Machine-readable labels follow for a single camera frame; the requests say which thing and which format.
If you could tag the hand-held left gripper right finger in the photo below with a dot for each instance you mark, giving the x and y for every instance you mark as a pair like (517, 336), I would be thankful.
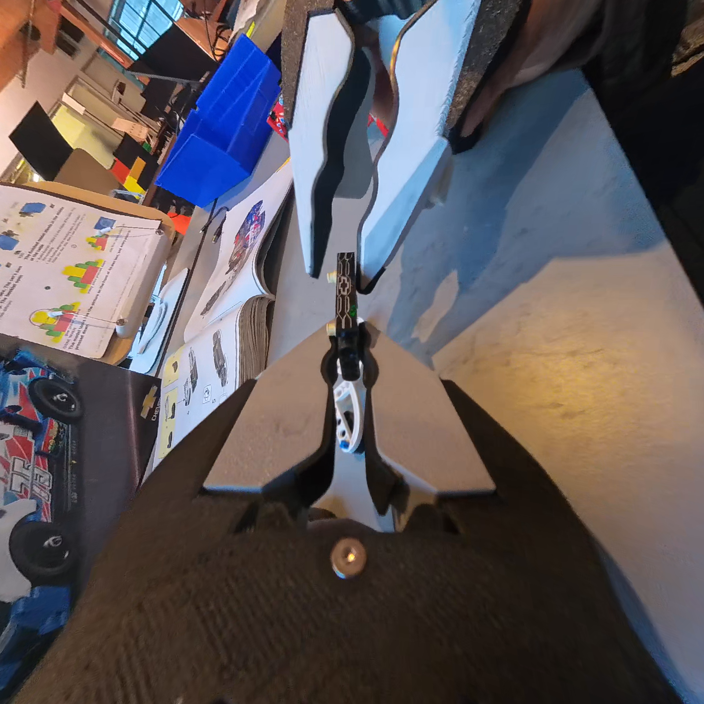
(429, 434)

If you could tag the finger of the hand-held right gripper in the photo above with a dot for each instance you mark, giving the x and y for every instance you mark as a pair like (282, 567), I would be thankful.
(418, 137)
(316, 137)

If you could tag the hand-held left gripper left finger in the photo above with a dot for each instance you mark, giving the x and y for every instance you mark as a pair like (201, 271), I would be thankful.
(264, 434)

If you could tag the white curved toy panel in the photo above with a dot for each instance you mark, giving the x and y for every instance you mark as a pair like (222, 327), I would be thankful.
(352, 396)

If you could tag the black toy pin connector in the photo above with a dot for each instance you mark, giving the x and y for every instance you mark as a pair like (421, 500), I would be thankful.
(348, 355)

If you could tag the black patterned toy beam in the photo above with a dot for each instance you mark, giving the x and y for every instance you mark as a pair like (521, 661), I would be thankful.
(346, 291)

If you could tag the person's right forearm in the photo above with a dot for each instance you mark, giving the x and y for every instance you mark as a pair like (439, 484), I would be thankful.
(632, 27)

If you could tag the grey desk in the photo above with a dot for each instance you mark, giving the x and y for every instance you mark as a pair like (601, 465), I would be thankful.
(550, 330)

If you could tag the person's right hand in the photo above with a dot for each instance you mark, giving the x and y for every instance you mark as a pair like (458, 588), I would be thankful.
(533, 60)

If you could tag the red toy car model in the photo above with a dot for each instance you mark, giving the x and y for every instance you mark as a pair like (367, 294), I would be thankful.
(278, 118)

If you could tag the open instruction booklet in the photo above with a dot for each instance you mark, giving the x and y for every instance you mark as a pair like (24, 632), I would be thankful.
(231, 308)

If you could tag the toy car box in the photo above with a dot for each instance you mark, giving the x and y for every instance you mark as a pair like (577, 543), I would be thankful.
(110, 440)

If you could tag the black monitor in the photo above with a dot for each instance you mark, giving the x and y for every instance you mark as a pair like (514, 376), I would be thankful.
(176, 55)

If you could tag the coloured foam cubes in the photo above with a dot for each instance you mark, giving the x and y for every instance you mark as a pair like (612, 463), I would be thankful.
(135, 165)

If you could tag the tan board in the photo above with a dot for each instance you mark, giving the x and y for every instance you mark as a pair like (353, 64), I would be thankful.
(110, 176)

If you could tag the laminated instruction sheet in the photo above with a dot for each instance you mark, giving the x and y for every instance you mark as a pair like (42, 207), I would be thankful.
(66, 264)

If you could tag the black flat panel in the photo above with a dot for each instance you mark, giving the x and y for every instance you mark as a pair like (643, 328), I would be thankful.
(41, 143)

